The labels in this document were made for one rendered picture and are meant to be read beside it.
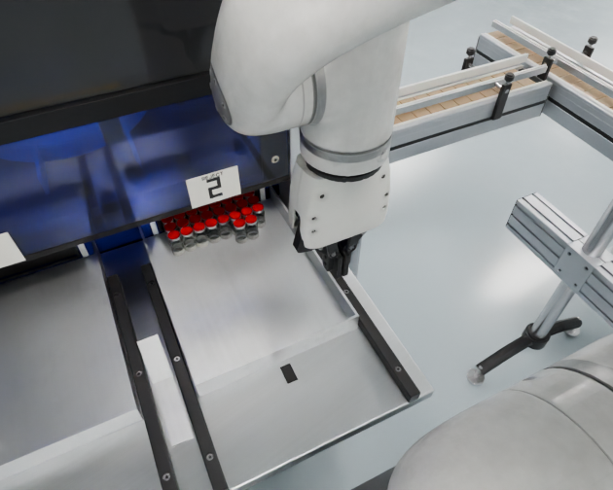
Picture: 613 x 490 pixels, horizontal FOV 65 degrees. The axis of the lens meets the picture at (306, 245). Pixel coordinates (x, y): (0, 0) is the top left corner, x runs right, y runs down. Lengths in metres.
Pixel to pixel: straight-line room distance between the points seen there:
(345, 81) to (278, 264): 0.53
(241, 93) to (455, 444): 0.25
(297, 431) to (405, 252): 1.47
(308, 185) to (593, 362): 0.26
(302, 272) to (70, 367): 0.39
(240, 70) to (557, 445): 0.28
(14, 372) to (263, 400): 0.37
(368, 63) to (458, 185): 2.11
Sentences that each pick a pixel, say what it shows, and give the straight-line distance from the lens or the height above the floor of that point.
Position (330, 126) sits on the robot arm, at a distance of 0.40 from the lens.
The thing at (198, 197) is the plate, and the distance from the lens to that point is 0.81.
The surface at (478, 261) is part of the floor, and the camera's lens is 2.14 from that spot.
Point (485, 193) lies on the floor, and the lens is 2.46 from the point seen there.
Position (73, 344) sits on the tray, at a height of 0.88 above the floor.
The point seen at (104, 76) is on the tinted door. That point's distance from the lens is 0.68.
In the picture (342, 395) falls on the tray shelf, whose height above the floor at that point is 0.88.
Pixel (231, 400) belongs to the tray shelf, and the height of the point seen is 0.88.
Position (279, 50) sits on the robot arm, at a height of 1.41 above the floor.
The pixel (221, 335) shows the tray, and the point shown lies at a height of 0.88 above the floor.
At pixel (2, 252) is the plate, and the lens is 0.82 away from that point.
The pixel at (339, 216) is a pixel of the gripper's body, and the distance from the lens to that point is 0.48.
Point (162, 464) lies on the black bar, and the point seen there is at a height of 0.90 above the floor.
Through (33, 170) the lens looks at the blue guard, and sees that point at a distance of 0.73.
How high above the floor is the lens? 1.54
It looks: 48 degrees down
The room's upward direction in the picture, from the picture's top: straight up
